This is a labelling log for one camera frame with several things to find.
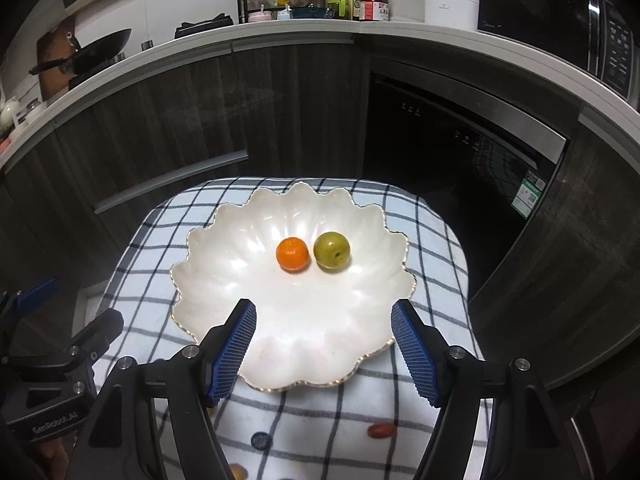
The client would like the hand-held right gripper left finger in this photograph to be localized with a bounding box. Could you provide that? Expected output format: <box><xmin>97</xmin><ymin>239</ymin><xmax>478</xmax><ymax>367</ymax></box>
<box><xmin>75</xmin><ymin>298</ymin><xmax>258</xmax><ymax>480</ymax></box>

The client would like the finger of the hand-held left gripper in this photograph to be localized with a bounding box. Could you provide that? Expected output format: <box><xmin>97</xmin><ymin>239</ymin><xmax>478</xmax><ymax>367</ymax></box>
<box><xmin>0</xmin><ymin>276</ymin><xmax>57</xmax><ymax>333</ymax></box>
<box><xmin>62</xmin><ymin>308</ymin><xmax>125</xmax><ymax>361</ymax></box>

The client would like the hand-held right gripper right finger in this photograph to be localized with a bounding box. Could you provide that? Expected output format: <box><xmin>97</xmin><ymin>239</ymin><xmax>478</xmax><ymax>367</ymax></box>
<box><xmin>390</xmin><ymin>298</ymin><xmax>576</xmax><ymax>480</ymax></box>

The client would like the white scalloped bowl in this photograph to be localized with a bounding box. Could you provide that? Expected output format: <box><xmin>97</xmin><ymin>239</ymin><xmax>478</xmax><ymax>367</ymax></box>
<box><xmin>170</xmin><ymin>182</ymin><xmax>418</xmax><ymax>392</ymax></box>

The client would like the checkered white cloth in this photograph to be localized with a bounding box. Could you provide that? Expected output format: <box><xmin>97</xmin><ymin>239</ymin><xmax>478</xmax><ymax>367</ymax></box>
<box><xmin>92</xmin><ymin>177</ymin><xmax>488</xmax><ymax>480</ymax></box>

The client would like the orange mandarin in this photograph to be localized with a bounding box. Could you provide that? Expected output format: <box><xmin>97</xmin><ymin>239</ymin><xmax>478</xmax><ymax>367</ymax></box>
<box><xmin>276</xmin><ymin>237</ymin><xmax>310</xmax><ymax>274</ymax></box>

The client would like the green plum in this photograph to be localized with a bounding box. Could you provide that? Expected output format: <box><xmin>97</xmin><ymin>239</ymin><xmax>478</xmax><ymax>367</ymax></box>
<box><xmin>313</xmin><ymin>231</ymin><xmax>351</xmax><ymax>274</ymax></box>

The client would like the white teapot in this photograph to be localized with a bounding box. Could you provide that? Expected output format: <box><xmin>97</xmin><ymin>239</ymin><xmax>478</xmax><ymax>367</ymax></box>
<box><xmin>0</xmin><ymin>96</ymin><xmax>23</xmax><ymax>128</ymax></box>

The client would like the dark wood base cabinet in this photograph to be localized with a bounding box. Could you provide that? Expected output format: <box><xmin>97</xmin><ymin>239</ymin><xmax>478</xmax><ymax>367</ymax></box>
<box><xmin>0</xmin><ymin>42</ymin><xmax>372</xmax><ymax>341</ymax></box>
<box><xmin>470</xmin><ymin>110</ymin><xmax>640</xmax><ymax>391</ymax></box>

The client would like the green label sticker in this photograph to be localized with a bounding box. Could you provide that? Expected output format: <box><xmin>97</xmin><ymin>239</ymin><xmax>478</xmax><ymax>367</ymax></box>
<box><xmin>510</xmin><ymin>170</ymin><xmax>547</xmax><ymax>218</ymax></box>

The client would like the black dishwasher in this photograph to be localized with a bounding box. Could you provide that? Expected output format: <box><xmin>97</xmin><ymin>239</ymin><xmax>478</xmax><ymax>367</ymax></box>
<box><xmin>362</xmin><ymin>67</ymin><xmax>571</xmax><ymax>281</ymax></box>

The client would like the wooden cutting board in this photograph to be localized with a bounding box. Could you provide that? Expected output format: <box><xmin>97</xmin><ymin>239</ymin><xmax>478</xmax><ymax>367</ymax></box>
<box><xmin>36</xmin><ymin>15</ymin><xmax>76</xmax><ymax>101</ymax></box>

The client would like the black wok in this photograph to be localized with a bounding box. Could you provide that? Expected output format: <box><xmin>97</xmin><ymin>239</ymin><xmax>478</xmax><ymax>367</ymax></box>
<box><xmin>28</xmin><ymin>28</ymin><xmax>132</xmax><ymax>77</ymax></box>

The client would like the black cloth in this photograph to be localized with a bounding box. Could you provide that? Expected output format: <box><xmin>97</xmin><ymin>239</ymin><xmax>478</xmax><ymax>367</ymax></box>
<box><xmin>175</xmin><ymin>14</ymin><xmax>234</xmax><ymax>39</ymax></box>

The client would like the white rice cooker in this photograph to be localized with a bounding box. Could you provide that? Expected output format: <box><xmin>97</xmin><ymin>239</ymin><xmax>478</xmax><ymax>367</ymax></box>
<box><xmin>425</xmin><ymin>0</ymin><xmax>479</xmax><ymax>31</ymax></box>

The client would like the black microwave oven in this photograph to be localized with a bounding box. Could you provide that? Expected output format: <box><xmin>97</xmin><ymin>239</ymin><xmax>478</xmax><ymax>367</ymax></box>
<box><xmin>478</xmin><ymin>0</ymin><xmax>640</xmax><ymax>111</ymax></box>

